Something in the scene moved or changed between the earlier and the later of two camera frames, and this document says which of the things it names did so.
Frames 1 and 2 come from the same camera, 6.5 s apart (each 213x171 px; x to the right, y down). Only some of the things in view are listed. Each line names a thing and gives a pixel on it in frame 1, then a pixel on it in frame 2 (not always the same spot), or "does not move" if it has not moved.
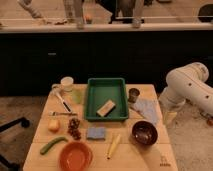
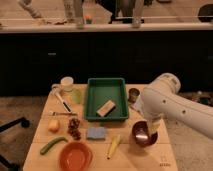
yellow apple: (54, 125) does not move
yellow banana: (114, 147) does not move
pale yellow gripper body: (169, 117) → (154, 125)
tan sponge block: (106, 109) does not move
